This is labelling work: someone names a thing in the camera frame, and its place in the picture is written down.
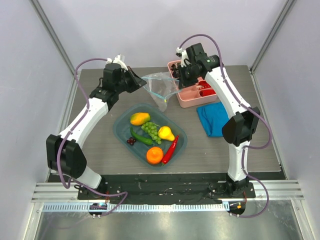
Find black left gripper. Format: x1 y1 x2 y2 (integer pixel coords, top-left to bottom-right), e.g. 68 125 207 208
115 66 146 94

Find clear zip top bag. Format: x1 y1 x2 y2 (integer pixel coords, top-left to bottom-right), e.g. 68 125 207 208
142 72 181 112

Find yellow green mango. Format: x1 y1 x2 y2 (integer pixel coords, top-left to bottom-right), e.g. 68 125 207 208
130 112 151 126

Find orange tangerine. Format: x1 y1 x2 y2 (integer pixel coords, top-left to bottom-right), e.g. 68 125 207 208
146 147 164 165

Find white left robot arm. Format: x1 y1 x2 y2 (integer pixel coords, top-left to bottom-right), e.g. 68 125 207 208
46 55 146 200

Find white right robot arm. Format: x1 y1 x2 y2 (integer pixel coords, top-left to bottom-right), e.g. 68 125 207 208
176 43 261 198

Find pink divided organizer box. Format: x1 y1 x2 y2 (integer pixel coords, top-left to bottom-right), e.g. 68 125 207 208
167 59 219 109

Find red item in organizer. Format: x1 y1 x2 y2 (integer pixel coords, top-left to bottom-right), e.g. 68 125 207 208
196 77 216 97

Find green grape bunch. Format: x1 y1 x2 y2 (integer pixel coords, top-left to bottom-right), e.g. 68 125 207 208
141 121 162 145

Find blue folded cloth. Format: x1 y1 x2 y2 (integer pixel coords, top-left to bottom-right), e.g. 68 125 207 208
196 102 229 138

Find green chili pepper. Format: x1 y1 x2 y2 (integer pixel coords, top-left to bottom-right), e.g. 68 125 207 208
129 127 153 146

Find clear blue plastic tray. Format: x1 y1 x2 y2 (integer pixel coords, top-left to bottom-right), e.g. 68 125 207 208
113 103 188 172

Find yellow pear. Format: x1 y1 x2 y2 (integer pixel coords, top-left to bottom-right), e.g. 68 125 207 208
158 126 175 142

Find dark red cherry cluster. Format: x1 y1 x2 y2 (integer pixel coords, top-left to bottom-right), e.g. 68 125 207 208
126 137 137 146

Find red chili pepper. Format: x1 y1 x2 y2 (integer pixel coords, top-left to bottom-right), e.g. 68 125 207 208
161 135 180 165

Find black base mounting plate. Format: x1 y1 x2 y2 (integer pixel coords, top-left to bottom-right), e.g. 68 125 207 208
77 174 256 205

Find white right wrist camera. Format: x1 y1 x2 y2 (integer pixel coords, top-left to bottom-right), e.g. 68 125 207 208
176 47 189 67

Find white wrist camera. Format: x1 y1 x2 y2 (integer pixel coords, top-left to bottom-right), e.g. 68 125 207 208
105 54 128 70
176 47 189 67

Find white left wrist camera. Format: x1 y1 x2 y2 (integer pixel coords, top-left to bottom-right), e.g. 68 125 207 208
105 54 128 70

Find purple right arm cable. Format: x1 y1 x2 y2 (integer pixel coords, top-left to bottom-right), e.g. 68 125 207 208
177 34 273 218

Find aluminium front rail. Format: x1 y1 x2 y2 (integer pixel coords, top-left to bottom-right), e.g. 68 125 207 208
31 180 304 215

